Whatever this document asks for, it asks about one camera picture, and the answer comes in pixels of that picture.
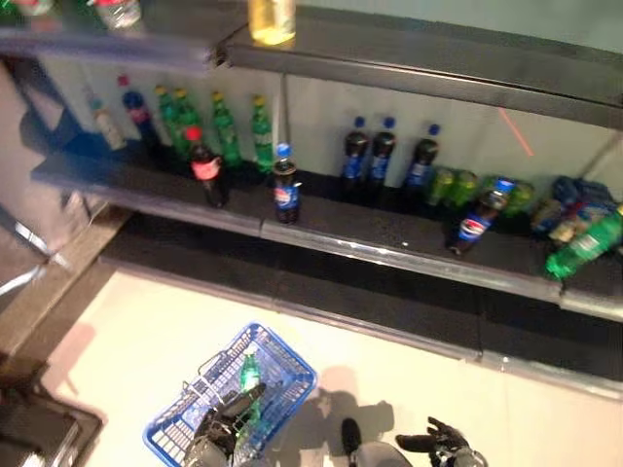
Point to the dark bottle pink cap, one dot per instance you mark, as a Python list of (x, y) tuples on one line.
[(141, 117)]

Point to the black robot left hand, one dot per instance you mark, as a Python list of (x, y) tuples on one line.
[(224, 423)]

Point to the cola bottle blue label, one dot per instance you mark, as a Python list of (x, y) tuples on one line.
[(354, 160), (286, 190), (382, 163), (419, 168), (474, 228)]

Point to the clear bottle red label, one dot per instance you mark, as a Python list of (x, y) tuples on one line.
[(119, 14)]

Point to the silver robot right leg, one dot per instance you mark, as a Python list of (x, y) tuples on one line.
[(350, 435)]

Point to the blue plastic shopping basket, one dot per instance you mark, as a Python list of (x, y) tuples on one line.
[(287, 370)]

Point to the pale bottle teal cap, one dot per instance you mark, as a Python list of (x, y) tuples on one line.
[(108, 129)]

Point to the black glass-front cabinet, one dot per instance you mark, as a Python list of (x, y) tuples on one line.
[(39, 428)]

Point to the blue cookie package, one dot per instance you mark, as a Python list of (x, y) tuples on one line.
[(552, 221), (584, 199)]

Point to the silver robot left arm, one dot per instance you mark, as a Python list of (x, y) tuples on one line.
[(209, 461)]

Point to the black store shelf unit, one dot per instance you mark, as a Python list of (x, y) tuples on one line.
[(340, 233)]

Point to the yellow drink bottle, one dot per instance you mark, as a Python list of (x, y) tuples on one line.
[(271, 22)]

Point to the green plastic soda bottle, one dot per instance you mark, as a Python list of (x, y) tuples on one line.
[(187, 124), (263, 141), (226, 131), (250, 372), (584, 245), (165, 114)]

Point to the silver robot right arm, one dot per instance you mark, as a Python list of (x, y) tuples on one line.
[(472, 459)]

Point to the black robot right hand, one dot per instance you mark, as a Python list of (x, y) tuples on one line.
[(448, 442)]

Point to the cola bottle red label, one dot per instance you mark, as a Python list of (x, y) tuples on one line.
[(207, 170)]

